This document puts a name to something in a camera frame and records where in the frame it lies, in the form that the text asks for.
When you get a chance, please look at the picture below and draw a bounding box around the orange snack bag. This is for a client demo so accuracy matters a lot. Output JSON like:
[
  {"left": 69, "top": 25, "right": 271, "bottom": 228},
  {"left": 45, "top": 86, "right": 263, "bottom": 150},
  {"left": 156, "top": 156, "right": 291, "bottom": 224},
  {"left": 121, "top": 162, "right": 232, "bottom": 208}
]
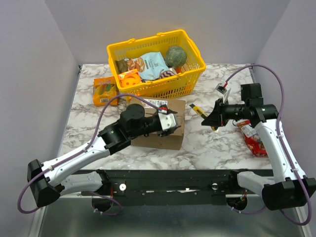
[{"left": 93, "top": 77, "right": 118, "bottom": 107}]

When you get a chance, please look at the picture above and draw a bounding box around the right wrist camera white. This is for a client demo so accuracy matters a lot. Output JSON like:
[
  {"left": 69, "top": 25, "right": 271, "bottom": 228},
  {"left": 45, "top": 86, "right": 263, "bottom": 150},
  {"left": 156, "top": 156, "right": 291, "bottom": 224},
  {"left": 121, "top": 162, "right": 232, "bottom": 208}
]
[{"left": 215, "top": 83, "right": 231, "bottom": 102}]

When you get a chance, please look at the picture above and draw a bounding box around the aluminium rail frame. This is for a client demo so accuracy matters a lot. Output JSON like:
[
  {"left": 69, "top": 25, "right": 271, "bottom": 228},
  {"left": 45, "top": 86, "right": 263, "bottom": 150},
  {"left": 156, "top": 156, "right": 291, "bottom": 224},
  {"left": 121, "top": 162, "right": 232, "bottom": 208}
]
[{"left": 30, "top": 195, "right": 312, "bottom": 237}]

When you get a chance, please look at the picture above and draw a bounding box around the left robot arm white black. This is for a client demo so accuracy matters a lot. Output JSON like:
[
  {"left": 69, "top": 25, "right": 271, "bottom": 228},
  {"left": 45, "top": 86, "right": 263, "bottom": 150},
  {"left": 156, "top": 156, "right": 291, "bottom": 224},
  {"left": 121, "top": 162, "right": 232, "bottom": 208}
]
[{"left": 27, "top": 104, "right": 180, "bottom": 207}]

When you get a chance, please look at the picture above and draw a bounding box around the brown cardboard express box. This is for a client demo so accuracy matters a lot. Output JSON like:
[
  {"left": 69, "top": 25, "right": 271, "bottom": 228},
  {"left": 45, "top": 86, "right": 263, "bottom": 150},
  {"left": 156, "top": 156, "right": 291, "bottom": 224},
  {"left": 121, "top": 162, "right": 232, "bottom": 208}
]
[{"left": 131, "top": 97, "right": 186, "bottom": 150}]

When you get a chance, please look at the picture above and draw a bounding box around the brown snack packet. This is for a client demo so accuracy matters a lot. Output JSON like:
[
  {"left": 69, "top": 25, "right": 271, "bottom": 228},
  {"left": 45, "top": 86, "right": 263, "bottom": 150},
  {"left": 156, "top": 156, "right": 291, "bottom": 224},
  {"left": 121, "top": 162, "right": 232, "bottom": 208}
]
[{"left": 116, "top": 58, "right": 129, "bottom": 74}]

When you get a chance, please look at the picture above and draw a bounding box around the orange toy box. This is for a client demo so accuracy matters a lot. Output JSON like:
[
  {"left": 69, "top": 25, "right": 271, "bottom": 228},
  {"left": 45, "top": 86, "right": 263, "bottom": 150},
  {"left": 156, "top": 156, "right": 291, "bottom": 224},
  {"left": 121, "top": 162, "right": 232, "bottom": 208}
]
[{"left": 118, "top": 69, "right": 142, "bottom": 87}]

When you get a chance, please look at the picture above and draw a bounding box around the red snack bag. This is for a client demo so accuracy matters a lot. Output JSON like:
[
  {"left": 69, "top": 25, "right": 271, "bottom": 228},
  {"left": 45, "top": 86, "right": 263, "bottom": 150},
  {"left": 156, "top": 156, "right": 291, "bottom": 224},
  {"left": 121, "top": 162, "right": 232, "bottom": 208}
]
[{"left": 237, "top": 120, "right": 268, "bottom": 157}]

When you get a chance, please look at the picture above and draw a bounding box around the green melon ball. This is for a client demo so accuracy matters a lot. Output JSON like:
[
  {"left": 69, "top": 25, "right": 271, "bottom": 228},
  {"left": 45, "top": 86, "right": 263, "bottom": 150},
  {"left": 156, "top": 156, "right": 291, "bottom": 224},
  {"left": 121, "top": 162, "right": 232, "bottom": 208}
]
[{"left": 165, "top": 46, "right": 187, "bottom": 68}]

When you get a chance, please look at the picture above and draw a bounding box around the pink brown striped pouch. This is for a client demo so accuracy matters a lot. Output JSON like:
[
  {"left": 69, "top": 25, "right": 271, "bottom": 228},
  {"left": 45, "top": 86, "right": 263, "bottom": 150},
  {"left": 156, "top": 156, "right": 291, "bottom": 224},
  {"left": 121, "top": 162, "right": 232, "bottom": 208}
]
[{"left": 159, "top": 70, "right": 175, "bottom": 79}]

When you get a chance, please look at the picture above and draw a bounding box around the yellow utility knife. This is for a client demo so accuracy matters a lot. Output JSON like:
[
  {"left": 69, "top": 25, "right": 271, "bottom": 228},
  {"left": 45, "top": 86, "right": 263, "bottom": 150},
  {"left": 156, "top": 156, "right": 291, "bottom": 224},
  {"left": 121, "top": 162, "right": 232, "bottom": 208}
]
[{"left": 189, "top": 104, "right": 218, "bottom": 131}]

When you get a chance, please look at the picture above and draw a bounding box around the light blue chips bag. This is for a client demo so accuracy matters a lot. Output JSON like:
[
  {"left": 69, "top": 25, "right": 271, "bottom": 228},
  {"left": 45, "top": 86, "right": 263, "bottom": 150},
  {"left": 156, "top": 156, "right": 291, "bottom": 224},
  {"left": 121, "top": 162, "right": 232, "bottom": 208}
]
[{"left": 127, "top": 52, "right": 169, "bottom": 80}]

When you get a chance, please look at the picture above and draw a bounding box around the yellow plastic shopping basket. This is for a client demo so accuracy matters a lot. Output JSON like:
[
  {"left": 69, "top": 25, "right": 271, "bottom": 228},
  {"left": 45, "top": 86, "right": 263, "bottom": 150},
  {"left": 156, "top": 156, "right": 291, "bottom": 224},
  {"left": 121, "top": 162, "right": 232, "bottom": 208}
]
[{"left": 107, "top": 30, "right": 206, "bottom": 98}]

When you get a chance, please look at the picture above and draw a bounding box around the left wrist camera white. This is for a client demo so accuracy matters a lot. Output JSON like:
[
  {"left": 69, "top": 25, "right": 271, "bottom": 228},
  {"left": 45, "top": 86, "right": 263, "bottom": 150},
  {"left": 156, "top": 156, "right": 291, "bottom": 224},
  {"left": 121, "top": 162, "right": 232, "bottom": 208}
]
[{"left": 158, "top": 113, "right": 178, "bottom": 131}]

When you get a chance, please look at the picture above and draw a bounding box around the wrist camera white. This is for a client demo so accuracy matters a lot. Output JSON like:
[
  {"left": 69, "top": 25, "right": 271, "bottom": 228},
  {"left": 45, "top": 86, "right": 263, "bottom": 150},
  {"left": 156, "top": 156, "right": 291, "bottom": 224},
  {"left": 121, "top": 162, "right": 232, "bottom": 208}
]
[
  {"left": 215, "top": 83, "right": 231, "bottom": 102},
  {"left": 158, "top": 113, "right": 178, "bottom": 131}
]

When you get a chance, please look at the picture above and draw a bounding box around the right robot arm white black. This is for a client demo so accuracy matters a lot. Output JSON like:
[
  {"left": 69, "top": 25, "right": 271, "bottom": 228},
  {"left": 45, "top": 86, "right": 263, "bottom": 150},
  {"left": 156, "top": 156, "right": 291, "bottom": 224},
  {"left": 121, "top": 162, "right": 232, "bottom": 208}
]
[{"left": 201, "top": 83, "right": 316, "bottom": 210}]

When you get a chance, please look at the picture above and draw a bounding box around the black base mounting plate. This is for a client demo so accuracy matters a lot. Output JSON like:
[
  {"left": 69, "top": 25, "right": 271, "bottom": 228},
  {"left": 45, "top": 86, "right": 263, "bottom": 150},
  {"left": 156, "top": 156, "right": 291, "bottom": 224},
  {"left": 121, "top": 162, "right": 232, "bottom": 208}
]
[{"left": 81, "top": 169, "right": 257, "bottom": 207}]

